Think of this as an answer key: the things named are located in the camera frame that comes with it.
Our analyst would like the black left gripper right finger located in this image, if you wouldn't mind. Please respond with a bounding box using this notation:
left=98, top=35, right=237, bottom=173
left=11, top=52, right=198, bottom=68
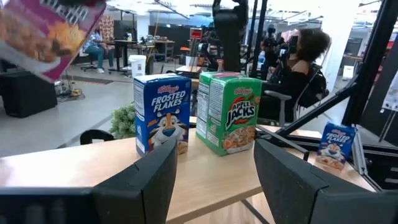
left=253, top=139, right=398, bottom=224

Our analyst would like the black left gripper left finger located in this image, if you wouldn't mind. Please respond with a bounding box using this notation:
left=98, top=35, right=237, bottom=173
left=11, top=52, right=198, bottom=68
left=0, top=136, right=178, bottom=224

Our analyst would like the blue Frosted Flakes cereal box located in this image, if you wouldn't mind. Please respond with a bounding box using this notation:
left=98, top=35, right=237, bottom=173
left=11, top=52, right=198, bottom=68
left=133, top=73, right=192, bottom=156
left=315, top=121, right=358, bottom=171

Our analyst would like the green Apple Jacks cereal box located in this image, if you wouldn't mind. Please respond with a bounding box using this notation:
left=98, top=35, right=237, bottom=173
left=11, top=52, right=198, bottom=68
left=205, top=74, right=263, bottom=157
left=195, top=71, right=246, bottom=147

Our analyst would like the pink cereal box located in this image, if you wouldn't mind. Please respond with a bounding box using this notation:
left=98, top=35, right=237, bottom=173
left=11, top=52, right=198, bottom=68
left=0, top=0, right=107, bottom=83

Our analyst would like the round pale green potted plant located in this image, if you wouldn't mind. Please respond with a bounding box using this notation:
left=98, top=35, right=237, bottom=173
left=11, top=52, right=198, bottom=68
left=109, top=103, right=137, bottom=140

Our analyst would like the grey office chair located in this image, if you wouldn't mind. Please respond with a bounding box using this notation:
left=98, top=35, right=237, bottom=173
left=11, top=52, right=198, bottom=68
left=257, top=63, right=330, bottom=127

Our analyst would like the white waste bin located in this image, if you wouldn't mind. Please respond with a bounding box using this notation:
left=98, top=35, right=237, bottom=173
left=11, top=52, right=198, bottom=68
left=128, top=54, right=147, bottom=78

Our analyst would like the white paper sheet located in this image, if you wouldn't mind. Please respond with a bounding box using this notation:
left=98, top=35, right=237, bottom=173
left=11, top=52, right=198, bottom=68
left=381, top=70, right=398, bottom=112

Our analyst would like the person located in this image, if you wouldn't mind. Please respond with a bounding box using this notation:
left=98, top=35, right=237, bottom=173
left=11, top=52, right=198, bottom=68
left=82, top=29, right=116, bottom=75
left=270, top=27, right=332, bottom=110

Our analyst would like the black cabinet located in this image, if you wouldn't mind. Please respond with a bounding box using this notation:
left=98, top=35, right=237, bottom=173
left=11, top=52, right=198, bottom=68
left=0, top=60, right=58, bottom=119

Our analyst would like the black frame clamp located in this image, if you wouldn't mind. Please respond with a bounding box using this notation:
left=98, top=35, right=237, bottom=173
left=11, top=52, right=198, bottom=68
left=80, top=129, right=115, bottom=146

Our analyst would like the black metal table frame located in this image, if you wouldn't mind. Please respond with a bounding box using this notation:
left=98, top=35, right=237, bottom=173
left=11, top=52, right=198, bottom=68
left=247, top=0, right=398, bottom=191

